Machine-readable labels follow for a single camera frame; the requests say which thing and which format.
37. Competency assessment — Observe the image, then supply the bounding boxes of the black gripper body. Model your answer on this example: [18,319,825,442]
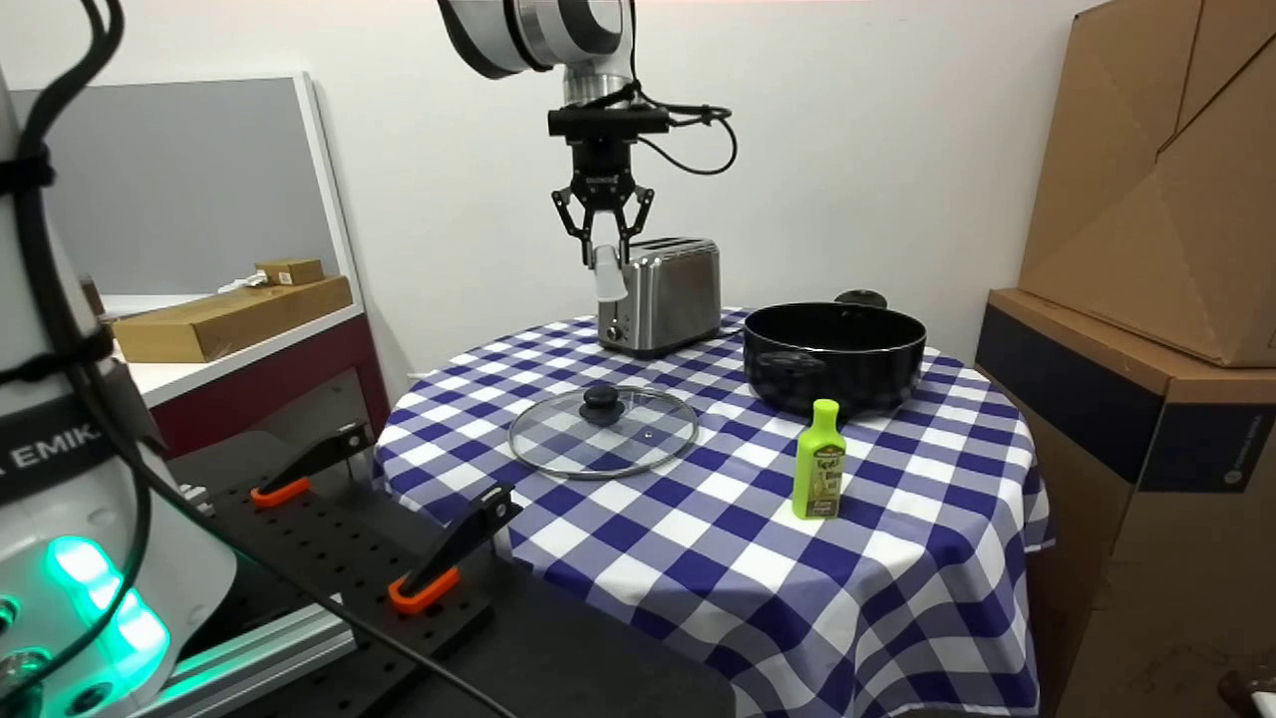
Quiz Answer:
[549,137,654,258]

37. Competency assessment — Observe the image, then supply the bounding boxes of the white bottle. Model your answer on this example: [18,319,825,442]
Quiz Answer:
[595,243,630,302]

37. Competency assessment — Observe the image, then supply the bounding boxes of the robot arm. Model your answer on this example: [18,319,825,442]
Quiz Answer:
[440,0,672,268]

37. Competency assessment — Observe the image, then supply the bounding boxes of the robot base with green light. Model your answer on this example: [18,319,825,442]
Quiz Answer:
[0,95,240,718]

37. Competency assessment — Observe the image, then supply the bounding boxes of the green bottle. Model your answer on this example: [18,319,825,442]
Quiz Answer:
[790,399,846,518]

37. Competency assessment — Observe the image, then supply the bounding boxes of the silver toaster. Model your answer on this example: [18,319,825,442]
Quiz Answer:
[595,236,724,355]

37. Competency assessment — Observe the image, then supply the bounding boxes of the glass pot lid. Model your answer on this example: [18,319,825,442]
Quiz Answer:
[508,383,700,477]

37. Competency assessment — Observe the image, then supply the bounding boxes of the black cooking pot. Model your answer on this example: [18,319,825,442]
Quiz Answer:
[741,290,926,417]

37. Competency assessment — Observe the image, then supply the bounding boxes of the wooden plank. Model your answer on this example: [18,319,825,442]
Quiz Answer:
[112,258,357,361]

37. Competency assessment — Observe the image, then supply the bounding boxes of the red white cabinet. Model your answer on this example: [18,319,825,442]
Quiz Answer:
[129,302,389,458]

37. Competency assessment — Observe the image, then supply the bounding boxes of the grey panel board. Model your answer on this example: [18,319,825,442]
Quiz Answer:
[46,77,357,302]

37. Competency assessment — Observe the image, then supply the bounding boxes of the orange black clamp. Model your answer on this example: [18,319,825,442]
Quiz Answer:
[389,486,518,619]
[246,424,373,510]

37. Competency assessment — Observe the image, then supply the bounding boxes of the blue white checkered tablecloth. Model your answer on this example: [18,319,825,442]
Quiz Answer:
[378,319,1048,718]

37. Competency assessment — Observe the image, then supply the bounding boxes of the black perforated board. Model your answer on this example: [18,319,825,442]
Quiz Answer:
[175,446,515,718]

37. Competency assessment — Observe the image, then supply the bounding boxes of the cardboard boxes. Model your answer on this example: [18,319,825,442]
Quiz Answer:
[979,0,1276,718]

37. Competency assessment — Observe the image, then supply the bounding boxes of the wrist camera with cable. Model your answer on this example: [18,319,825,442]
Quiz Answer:
[547,79,741,174]

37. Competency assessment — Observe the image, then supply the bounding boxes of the black cable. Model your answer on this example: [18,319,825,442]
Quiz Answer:
[0,0,521,718]

